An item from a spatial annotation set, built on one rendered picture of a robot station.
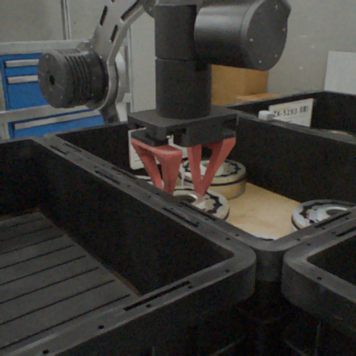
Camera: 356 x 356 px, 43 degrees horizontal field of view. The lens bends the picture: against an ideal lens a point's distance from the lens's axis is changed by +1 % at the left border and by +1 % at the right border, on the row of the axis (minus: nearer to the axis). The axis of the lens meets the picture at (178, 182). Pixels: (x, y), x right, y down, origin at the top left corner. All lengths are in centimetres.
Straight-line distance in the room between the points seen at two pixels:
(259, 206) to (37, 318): 33
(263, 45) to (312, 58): 375
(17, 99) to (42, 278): 204
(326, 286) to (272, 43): 21
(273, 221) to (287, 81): 372
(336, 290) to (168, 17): 28
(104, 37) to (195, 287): 125
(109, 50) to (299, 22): 292
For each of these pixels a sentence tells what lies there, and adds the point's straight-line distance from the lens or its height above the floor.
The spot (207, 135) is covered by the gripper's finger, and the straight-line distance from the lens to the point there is 46.
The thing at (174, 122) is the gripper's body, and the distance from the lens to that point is 44.
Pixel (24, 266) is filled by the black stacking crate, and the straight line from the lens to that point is 51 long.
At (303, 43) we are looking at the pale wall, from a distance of 418.
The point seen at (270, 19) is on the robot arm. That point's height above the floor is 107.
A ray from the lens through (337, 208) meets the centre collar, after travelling 56.
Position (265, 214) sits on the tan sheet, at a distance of 61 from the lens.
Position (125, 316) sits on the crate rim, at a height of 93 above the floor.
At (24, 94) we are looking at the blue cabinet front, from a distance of 250.
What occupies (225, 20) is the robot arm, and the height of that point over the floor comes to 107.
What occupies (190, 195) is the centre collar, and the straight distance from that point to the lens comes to 52.
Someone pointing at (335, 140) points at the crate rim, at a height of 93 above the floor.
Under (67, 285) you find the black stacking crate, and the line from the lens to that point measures 47.
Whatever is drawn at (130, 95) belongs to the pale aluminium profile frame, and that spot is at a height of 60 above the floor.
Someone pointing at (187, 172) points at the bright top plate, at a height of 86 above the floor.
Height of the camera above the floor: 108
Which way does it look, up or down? 21 degrees down
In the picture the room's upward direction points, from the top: straight up
